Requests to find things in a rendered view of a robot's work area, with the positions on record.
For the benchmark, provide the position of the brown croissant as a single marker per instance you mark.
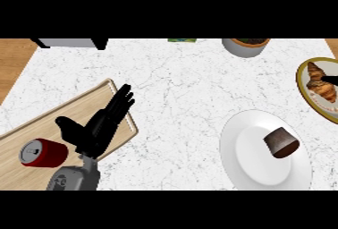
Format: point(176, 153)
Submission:
point(320, 89)

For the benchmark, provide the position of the dark brown cupcake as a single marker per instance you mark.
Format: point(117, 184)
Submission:
point(282, 143)

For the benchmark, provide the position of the white plant pot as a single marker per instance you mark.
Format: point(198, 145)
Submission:
point(244, 50)

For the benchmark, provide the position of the green box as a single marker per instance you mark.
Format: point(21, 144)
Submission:
point(182, 40)

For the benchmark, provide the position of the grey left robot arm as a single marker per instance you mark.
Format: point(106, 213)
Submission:
point(74, 177)

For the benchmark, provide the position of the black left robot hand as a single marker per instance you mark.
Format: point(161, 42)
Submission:
point(99, 128)

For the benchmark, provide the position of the pale wooden cutting board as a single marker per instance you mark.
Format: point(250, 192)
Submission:
point(40, 131)

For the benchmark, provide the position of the red can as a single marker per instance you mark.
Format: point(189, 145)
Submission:
point(46, 153)

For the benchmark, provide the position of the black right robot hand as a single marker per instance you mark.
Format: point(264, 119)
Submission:
point(331, 80)

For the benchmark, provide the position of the white shallow bowl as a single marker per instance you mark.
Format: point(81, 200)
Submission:
point(247, 167)

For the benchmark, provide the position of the gold-rimmed plate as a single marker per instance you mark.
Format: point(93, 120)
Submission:
point(303, 89)

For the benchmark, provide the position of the grey and black appliance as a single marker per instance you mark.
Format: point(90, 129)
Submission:
point(72, 42)

